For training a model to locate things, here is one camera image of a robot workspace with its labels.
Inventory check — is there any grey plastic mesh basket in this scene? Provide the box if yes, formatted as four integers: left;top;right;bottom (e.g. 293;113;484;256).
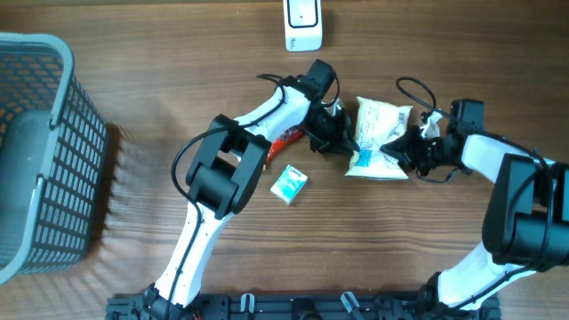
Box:
1;32;109;284

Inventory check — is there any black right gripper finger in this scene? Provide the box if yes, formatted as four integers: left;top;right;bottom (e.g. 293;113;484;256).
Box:
381;146;416;170
381;125;421;154

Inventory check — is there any white barcode scanner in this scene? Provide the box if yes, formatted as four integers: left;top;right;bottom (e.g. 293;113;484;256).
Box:
283;0;323;52

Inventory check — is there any red candy bag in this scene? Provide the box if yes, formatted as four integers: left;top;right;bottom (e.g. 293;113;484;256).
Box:
263;125;305;170

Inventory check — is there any teal tissue pack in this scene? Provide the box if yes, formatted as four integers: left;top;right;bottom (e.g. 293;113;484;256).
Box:
270;164;308;204

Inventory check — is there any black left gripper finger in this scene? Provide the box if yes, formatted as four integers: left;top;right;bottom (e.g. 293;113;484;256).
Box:
310;138;360;156
341;108;354;142

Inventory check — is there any yellow snack bag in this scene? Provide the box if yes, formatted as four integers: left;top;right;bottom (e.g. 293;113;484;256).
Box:
345;97;413;180

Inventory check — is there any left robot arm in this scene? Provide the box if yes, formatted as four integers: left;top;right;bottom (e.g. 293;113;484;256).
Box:
143;60;359;319

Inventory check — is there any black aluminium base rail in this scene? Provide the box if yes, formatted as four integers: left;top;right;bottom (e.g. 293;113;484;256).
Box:
105;292;502;320

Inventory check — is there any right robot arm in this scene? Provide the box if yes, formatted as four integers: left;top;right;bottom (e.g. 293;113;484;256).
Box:
381;99;568;319

